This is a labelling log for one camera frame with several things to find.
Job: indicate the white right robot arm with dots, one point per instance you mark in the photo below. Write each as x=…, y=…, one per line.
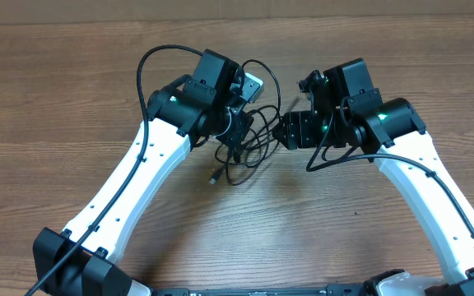
x=347, y=111

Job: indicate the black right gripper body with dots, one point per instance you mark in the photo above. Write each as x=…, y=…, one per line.
x=307, y=128

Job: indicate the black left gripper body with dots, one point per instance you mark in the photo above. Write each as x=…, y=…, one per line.
x=239, y=126

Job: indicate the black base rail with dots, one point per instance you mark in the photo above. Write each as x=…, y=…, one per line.
x=257, y=291

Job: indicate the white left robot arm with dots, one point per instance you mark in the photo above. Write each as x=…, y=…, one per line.
x=83, y=258

